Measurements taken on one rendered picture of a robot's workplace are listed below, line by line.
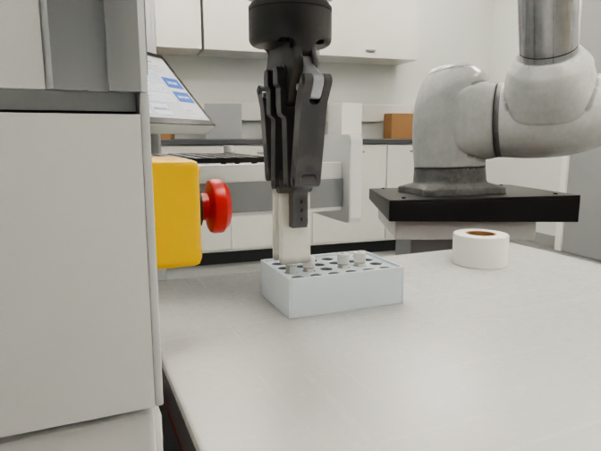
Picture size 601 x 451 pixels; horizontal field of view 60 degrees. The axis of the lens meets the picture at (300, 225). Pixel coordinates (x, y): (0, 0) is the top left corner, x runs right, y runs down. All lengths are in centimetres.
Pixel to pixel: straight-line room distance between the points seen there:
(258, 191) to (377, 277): 19
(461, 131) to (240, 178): 62
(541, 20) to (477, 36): 444
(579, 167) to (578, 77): 352
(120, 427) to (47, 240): 9
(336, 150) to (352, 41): 377
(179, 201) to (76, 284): 12
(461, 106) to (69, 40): 96
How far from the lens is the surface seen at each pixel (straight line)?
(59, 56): 24
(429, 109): 115
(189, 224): 35
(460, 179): 114
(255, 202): 61
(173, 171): 35
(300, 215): 48
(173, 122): 159
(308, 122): 45
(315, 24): 47
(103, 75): 24
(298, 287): 48
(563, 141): 112
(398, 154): 417
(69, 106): 25
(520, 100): 110
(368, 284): 51
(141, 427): 28
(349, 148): 64
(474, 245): 69
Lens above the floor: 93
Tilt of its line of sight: 10 degrees down
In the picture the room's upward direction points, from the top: straight up
